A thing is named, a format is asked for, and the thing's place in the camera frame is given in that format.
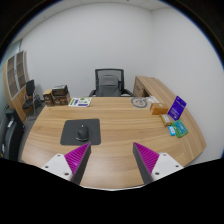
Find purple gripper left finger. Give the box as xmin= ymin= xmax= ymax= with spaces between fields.
xmin=40 ymin=142 xmax=92 ymax=185

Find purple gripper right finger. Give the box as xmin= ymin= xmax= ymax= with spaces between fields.
xmin=132 ymin=142 xmax=184 ymax=185

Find dark grey computer mouse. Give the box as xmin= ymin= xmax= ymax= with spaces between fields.
xmin=76 ymin=124 xmax=89 ymax=141

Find dark grey mouse pad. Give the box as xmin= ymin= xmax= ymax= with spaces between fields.
xmin=60 ymin=119 xmax=101 ymax=145

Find small blue white box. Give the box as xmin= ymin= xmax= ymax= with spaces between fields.
xmin=168 ymin=126 xmax=176 ymax=136

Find small tan box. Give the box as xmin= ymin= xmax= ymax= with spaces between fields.
xmin=160 ymin=114 xmax=171 ymax=126

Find green teal booklet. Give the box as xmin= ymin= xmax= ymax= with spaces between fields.
xmin=172 ymin=120 xmax=188 ymax=138

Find orange cardboard box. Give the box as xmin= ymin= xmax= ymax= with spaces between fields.
xmin=150 ymin=103 xmax=169 ymax=115

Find purple standing card package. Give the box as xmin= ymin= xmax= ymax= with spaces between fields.
xmin=168 ymin=96 xmax=187 ymax=121

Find white green leaflet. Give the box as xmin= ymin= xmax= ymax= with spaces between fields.
xmin=69 ymin=97 xmax=92 ymax=107

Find white paper sheet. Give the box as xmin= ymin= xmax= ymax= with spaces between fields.
xmin=146 ymin=96 xmax=159 ymax=103

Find dark brown stacked boxes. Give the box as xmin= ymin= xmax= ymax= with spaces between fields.
xmin=43 ymin=85 xmax=70 ymax=106

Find black visitor chair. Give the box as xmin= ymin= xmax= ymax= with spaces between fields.
xmin=0 ymin=109 xmax=24 ymax=161

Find black side chair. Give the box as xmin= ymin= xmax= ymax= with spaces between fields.
xmin=22 ymin=80 xmax=42 ymax=114

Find black mesh office chair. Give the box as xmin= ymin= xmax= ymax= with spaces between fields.
xmin=89 ymin=68 xmax=133 ymax=97

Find wooden glass door cabinet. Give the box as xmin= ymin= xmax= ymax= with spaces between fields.
xmin=3 ymin=51 xmax=29 ymax=122

